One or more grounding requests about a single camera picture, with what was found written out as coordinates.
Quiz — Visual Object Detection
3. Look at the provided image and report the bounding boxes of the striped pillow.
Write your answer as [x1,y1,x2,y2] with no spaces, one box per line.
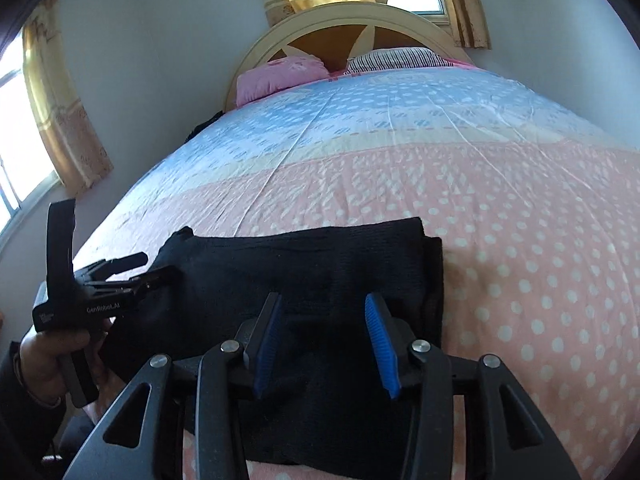
[345,47,451,75]

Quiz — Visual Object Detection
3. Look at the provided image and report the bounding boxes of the yellow side window curtain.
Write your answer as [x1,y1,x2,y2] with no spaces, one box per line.
[22,0,115,200]

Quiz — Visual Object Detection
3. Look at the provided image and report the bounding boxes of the person's left hand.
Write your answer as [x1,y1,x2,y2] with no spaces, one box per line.
[19,320,115,407]

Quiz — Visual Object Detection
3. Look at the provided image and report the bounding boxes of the dark cloth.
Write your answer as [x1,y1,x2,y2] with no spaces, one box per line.
[186,110,223,143]

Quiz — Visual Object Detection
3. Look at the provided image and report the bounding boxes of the side window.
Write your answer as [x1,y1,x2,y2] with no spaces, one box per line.
[0,30,61,241]

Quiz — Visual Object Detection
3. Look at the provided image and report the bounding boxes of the cream wooden headboard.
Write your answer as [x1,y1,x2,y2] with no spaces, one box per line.
[223,2,476,111]

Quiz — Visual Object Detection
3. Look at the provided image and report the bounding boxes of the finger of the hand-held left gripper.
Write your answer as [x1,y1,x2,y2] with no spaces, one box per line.
[120,266,179,307]
[75,252,149,287]

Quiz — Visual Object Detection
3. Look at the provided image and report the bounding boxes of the pink pillow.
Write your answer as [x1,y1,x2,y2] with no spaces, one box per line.
[236,55,328,106]

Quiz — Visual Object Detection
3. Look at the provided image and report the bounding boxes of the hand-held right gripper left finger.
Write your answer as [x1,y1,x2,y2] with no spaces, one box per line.
[62,292,283,480]

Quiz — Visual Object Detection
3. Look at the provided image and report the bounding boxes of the black pants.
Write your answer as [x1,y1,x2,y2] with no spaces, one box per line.
[102,216,446,480]

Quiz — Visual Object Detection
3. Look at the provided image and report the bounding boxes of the person's left forearm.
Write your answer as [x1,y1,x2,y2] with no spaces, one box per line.
[0,340,66,466]

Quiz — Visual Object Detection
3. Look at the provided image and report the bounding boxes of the pink blue polka dot quilt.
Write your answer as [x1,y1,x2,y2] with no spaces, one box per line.
[72,60,640,480]

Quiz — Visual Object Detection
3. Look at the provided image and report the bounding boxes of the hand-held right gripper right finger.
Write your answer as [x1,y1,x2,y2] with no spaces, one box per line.
[364,292,583,480]

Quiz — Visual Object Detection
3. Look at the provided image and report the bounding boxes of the narrow yellow curtain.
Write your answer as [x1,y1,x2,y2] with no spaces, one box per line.
[432,0,493,50]

